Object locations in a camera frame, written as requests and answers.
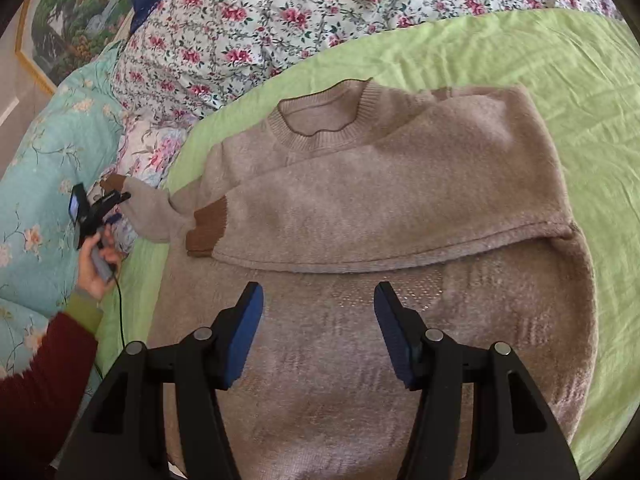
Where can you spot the beige knit sweater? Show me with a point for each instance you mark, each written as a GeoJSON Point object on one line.
{"type": "Point", "coordinates": [453, 196]}

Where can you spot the framed landscape painting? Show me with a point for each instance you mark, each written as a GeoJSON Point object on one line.
{"type": "Point", "coordinates": [56, 37]}

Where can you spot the person's left hand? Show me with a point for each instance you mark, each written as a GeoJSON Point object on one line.
{"type": "Point", "coordinates": [89, 279]}

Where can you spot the green bed sheet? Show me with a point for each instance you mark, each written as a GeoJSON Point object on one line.
{"type": "Point", "coordinates": [583, 72]}

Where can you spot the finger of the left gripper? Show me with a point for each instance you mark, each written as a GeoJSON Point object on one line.
{"type": "Point", "coordinates": [113, 198]}
{"type": "Point", "coordinates": [113, 219]}

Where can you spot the teal floral duvet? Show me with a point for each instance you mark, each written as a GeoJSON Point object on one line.
{"type": "Point", "coordinates": [75, 139]}

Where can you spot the white floral quilt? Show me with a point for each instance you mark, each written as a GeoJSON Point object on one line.
{"type": "Point", "coordinates": [192, 57]}

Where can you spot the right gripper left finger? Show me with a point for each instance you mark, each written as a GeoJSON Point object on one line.
{"type": "Point", "coordinates": [121, 434]}

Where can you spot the red sleeved left forearm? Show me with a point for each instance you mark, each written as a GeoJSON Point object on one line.
{"type": "Point", "coordinates": [39, 406]}

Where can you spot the pastel floral pillow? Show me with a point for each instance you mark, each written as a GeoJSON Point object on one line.
{"type": "Point", "coordinates": [146, 150]}

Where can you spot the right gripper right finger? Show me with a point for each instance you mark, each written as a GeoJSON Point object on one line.
{"type": "Point", "coordinates": [514, 432]}

